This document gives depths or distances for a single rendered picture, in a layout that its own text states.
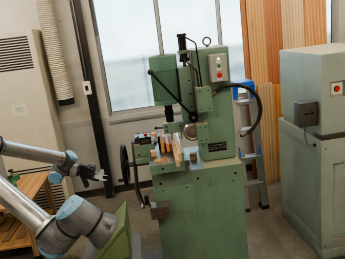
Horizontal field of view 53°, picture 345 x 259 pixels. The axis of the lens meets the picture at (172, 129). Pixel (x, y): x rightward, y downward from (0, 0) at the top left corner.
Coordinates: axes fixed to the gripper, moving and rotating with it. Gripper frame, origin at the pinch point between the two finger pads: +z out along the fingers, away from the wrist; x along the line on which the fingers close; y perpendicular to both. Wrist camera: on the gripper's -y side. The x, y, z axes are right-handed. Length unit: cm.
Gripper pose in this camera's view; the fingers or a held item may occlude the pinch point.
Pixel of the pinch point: (106, 179)
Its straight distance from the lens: 251.0
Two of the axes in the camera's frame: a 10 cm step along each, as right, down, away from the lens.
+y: 2.3, -9.4, -2.5
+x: -0.8, -2.7, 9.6
